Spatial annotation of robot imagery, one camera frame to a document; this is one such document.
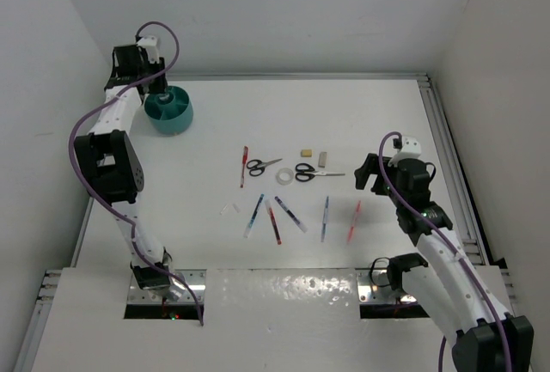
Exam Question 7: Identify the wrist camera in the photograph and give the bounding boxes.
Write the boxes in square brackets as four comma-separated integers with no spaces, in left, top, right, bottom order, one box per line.
[388,136,422,167]
[136,35,160,64]

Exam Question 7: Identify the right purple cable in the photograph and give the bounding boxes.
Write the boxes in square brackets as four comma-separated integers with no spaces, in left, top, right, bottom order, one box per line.
[377,131,516,372]

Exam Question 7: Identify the pink highlighter pen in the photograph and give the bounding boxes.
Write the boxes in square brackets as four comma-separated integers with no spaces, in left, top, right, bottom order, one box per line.
[346,200,362,244]

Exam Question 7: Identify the red clear pen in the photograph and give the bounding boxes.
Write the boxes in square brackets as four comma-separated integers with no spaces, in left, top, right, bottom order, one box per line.
[265,199,282,246]

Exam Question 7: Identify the teal capped pen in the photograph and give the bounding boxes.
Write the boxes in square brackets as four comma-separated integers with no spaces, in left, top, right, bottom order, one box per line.
[243,193,265,239]

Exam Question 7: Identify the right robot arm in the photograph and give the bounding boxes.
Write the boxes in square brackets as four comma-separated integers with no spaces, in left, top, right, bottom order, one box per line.
[354,153,534,371]

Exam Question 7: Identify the purple cable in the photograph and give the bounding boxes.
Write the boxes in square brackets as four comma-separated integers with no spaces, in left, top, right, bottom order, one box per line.
[377,131,516,372]
[68,21,205,326]

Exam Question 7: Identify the small black scissors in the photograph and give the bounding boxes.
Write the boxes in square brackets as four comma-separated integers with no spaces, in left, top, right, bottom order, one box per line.
[246,158,282,177]

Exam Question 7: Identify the clear tape roll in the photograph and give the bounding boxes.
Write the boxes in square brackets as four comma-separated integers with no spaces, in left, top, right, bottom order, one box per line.
[276,168,295,186]

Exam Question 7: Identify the grey white eraser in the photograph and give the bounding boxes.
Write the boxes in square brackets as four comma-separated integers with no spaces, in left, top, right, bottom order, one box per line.
[318,151,327,168]

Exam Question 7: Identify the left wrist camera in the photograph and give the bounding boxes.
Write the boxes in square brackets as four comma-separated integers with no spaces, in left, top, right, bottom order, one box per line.
[136,35,160,64]

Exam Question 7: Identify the purple capped pen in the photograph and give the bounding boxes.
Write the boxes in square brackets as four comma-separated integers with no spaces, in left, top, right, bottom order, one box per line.
[274,196,308,233]

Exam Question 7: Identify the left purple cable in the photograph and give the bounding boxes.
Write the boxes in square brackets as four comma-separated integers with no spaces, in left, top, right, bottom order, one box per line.
[68,21,205,326]

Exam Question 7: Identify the blue highlighter pen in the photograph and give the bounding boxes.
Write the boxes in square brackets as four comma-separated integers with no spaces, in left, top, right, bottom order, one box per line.
[321,196,330,243]

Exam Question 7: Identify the red gel pen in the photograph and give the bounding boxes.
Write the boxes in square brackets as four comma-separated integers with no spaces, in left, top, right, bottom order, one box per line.
[240,145,248,189]

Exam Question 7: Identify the clear pen cap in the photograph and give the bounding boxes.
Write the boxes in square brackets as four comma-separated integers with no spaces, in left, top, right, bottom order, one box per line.
[219,204,229,215]

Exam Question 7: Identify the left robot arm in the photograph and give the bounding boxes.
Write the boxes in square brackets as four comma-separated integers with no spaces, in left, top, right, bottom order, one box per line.
[70,36,174,299]

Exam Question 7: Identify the teal divided pen holder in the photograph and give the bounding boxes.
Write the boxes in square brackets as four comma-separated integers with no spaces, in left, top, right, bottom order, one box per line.
[144,86,194,136]

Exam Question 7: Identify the large black scissors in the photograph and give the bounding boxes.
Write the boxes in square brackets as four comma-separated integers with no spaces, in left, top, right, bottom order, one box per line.
[295,162,345,183]

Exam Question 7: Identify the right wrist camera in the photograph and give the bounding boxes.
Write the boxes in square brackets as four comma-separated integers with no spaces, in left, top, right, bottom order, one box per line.
[388,136,422,167]

